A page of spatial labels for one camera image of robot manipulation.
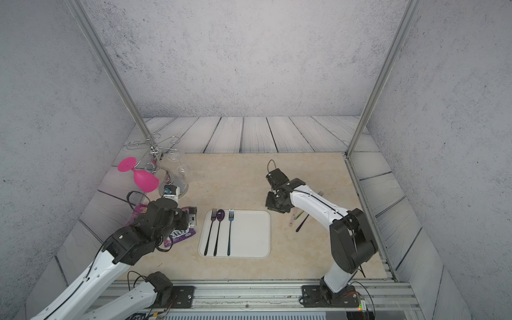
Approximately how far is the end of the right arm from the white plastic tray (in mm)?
56

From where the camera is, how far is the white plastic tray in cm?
85

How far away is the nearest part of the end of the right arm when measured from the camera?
628mm
